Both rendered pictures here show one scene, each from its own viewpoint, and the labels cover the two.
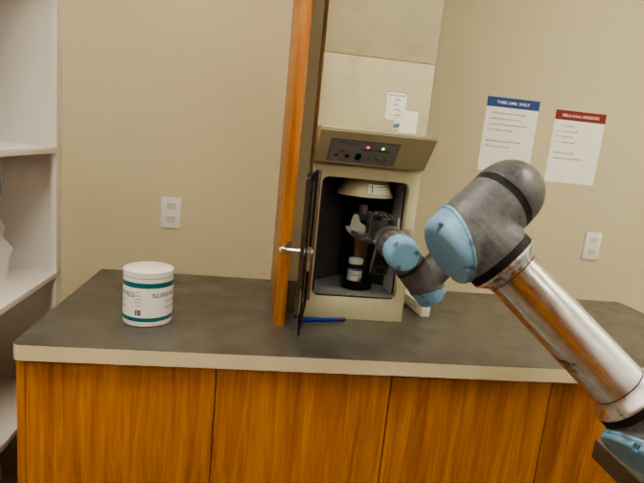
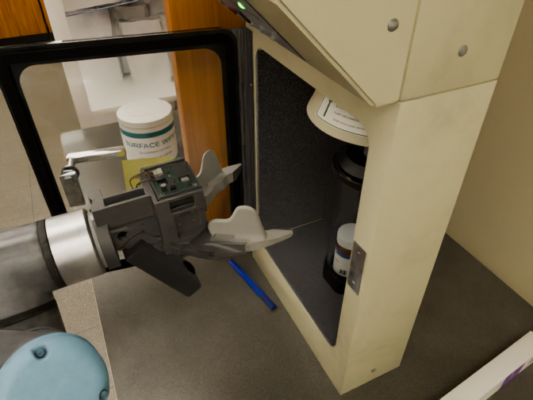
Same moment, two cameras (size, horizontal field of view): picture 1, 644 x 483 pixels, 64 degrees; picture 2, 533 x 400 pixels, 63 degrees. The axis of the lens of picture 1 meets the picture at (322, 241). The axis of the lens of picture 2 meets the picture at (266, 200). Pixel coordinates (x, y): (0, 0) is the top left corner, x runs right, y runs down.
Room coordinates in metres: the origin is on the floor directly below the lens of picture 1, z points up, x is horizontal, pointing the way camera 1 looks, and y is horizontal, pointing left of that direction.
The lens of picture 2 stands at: (1.33, -0.55, 1.57)
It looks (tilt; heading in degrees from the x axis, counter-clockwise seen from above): 38 degrees down; 72
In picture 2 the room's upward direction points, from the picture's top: straight up
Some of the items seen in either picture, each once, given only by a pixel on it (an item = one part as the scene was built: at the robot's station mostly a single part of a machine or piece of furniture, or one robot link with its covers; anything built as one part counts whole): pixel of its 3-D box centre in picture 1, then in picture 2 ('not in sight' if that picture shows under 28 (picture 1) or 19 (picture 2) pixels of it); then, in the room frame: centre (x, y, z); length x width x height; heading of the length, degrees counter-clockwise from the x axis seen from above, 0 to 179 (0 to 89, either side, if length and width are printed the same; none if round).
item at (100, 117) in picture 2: (306, 247); (145, 167); (1.32, 0.04, 1.19); 0.30 x 0.01 x 0.40; 178
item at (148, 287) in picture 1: (148, 292); not in sight; (1.35, 0.46, 1.02); 0.13 x 0.13 x 0.15
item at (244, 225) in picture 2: not in sight; (248, 225); (1.42, -0.20, 1.25); 0.09 x 0.03 x 0.06; 151
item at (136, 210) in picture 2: (383, 231); (152, 217); (1.32, -0.16, 1.25); 0.12 x 0.08 x 0.09; 7
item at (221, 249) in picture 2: not in sight; (208, 239); (1.38, -0.19, 1.23); 0.09 x 0.05 x 0.02; 151
